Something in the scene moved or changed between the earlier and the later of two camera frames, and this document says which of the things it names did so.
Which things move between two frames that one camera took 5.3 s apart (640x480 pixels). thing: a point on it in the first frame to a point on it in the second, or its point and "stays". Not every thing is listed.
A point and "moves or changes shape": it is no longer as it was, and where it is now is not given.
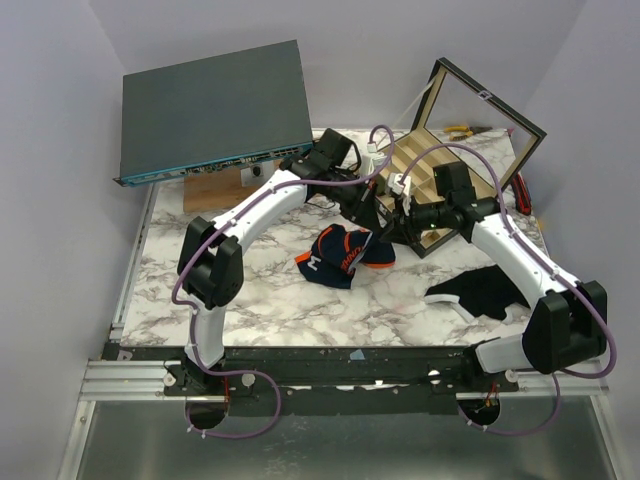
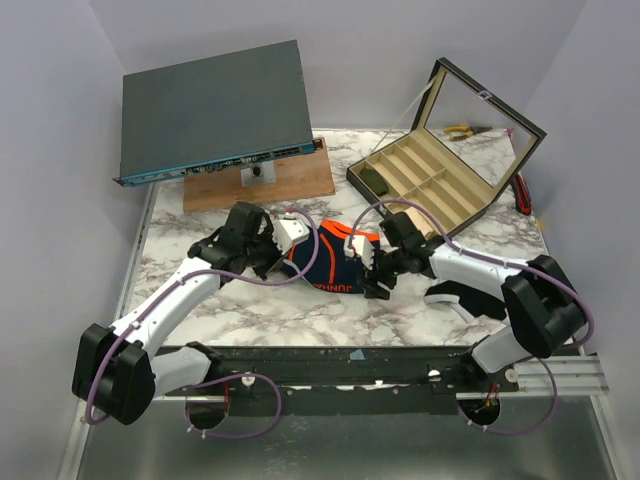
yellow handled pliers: (462, 132) stays
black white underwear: (482, 292) stays
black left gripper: (367, 215) to (267, 236)
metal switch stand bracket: (256, 173) stays
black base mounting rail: (325, 379) stays
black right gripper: (405, 225) to (378, 270)
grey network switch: (219, 113) stays
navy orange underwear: (337, 252) moves or changes shape
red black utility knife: (522, 194) stays
